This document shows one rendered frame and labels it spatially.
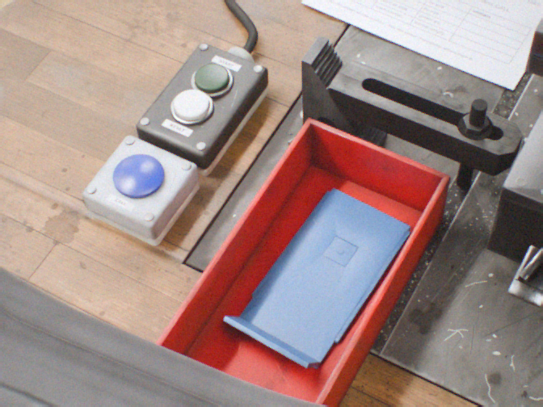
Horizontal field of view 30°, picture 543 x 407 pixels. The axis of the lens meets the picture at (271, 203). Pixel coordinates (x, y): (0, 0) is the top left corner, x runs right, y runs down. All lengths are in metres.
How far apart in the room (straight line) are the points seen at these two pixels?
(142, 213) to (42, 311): 0.47
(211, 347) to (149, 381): 0.44
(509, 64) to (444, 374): 0.30
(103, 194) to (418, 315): 0.26
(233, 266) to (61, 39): 0.31
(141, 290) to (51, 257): 0.08
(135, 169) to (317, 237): 0.15
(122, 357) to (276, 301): 0.45
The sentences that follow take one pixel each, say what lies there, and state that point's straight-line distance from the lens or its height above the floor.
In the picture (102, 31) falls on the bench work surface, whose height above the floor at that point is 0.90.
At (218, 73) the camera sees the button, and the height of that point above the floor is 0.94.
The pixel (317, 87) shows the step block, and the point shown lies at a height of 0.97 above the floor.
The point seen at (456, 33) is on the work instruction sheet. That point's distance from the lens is 0.93.
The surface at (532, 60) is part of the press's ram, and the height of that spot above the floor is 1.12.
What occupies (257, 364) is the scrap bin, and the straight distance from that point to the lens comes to 0.74.
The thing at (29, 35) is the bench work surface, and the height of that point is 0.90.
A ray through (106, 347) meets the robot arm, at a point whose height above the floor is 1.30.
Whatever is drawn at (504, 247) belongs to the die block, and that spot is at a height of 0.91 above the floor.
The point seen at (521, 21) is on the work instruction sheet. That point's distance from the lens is 0.95.
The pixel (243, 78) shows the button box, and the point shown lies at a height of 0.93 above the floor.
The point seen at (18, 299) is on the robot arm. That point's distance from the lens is 0.32.
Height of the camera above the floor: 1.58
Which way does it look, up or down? 56 degrees down
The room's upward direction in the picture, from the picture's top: 4 degrees counter-clockwise
